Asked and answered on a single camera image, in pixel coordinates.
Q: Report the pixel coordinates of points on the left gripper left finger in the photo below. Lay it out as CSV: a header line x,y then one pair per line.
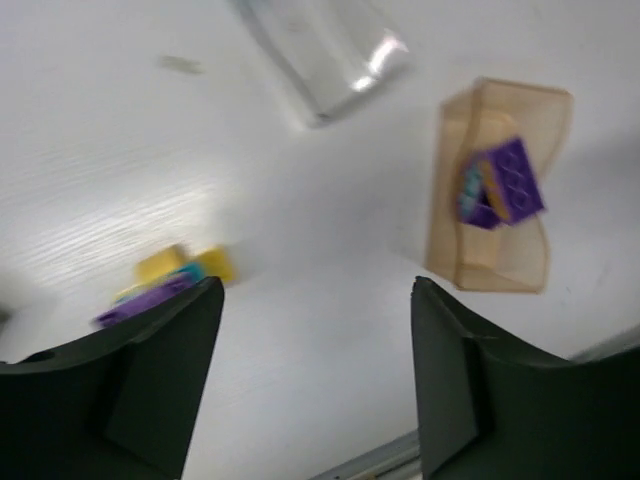
x,y
120,403

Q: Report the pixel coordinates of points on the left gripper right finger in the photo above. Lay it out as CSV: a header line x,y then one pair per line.
x,y
492,406

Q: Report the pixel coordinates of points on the purple lego brick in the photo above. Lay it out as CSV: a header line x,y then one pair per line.
x,y
145,301

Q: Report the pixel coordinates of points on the purple curved lego piece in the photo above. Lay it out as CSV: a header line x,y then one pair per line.
x,y
498,187

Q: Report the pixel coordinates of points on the yellow lego pieces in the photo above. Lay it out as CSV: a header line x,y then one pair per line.
x,y
215,262

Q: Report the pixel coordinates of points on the small teal lego brick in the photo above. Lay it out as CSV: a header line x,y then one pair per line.
x,y
192,270

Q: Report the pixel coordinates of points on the amber translucent container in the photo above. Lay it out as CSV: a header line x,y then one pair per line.
x,y
497,141

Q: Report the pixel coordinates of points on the clear plastic container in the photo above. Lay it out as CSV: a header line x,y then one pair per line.
x,y
327,56

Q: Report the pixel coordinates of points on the aluminium rail front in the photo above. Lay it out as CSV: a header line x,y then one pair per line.
x,y
398,459

